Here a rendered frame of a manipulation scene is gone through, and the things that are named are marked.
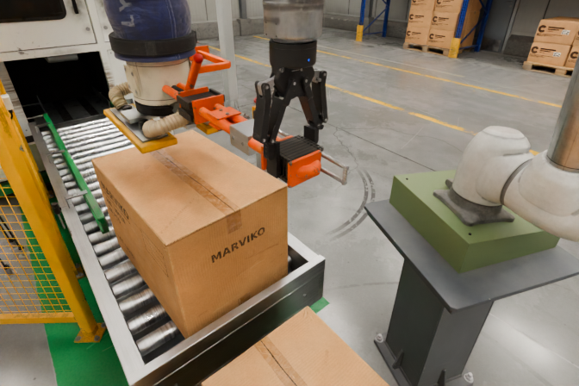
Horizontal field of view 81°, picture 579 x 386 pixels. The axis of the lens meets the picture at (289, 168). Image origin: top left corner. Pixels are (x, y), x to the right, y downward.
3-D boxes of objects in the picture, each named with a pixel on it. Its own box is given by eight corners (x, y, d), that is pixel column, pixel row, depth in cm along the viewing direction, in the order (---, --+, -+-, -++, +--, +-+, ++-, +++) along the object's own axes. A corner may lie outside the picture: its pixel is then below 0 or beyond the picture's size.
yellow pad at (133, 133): (103, 115, 110) (100, 100, 107) (134, 108, 116) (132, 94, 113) (142, 154, 88) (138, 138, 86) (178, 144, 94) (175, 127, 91)
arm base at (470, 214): (467, 183, 123) (473, 171, 120) (515, 221, 105) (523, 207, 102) (424, 187, 119) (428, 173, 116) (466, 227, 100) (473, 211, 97)
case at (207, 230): (119, 245, 139) (90, 158, 119) (204, 205, 163) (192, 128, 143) (189, 345, 101) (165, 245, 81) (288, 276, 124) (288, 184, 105)
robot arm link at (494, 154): (473, 176, 117) (497, 116, 106) (524, 205, 103) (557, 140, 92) (439, 183, 110) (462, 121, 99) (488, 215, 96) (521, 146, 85)
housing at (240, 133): (228, 144, 72) (227, 125, 70) (254, 136, 76) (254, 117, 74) (247, 157, 68) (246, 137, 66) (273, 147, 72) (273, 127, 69)
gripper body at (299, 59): (297, 33, 57) (297, 87, 62) (256, 38, 52) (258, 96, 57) (329, 38, 52) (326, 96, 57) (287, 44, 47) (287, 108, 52)
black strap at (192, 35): (101, 45, 96) (97, 30, 94) (177, 36, 109) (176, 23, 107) (127, 61, 82) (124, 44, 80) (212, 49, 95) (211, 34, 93)
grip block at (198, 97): (177, 115, 86) (174, 92, 83) (211, 106, 91) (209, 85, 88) (192, 126, 80) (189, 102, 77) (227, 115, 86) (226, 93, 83)
